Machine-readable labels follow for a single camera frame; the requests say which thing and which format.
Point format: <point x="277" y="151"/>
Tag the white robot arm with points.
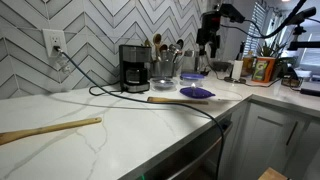
<point x="210" y="24"/>

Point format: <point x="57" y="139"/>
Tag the clear lunchbox with silver plate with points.
<point x="163" y="84"/>

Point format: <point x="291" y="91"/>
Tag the wooden spatula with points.
<point x="168" y="100"/>

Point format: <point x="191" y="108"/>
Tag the steel utensil holder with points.
<point x="162" y="69"/>

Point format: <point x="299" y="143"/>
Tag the clear container with blue lid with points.
<point x="187" y="79"/>

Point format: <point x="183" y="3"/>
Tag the purple plastic lid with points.
<point x="196" y="93"/>

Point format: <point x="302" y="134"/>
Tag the black coffee maker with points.
<point x="133" y="73"/>

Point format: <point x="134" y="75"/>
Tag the black ladle in holder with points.
<point x="179" y="45"/>

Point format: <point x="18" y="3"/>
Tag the wooden spoon in holder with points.
<point x="157" y="41"/>

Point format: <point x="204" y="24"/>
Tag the white paper roll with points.
<point x="237" y="69"/>

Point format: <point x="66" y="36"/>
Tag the orange Gatorade tub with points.
<point x="263" y="69"/>

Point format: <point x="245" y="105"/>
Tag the potted green plant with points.
<point x="274" y="50"/>

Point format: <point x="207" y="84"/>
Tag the long wooden spoon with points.
<point x="8" y="137"/>

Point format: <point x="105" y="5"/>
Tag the clear plastic cable tag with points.
<point x="63" y="64"/>

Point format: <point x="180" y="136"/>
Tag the white wall power outlet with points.
<point x="54" y="38"/>

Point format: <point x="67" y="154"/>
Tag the black camera on stand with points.
<point x="301" y="16"/>

